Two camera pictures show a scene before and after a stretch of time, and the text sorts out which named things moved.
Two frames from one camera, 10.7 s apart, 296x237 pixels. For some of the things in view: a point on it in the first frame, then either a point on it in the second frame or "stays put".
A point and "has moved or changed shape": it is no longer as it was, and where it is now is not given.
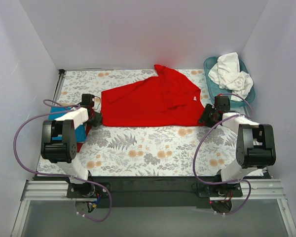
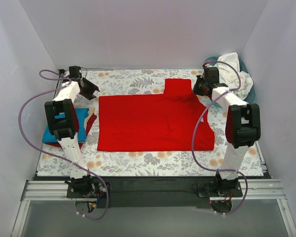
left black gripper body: (97, 118) → (86, 86)
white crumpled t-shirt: (226, 74) stays put
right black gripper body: (206, 116) → (198, 86)
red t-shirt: (167, 100) has moved or changed shape
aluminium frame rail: (41, 190) stays put
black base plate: (158, 192) stays put
